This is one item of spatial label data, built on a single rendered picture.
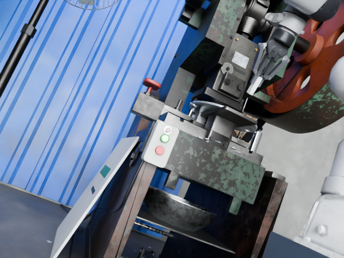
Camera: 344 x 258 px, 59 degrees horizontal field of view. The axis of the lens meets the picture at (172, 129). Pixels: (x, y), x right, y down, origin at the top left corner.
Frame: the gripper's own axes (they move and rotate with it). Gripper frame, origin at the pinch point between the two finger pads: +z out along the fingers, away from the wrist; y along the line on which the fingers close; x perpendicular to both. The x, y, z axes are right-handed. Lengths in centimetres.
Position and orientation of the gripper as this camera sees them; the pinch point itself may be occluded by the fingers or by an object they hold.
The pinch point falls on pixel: (254, 85)
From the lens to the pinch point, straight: 113.7
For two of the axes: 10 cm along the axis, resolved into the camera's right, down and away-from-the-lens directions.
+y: 8.8, 4.1, 2.3
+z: -4.6, 8.5, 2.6
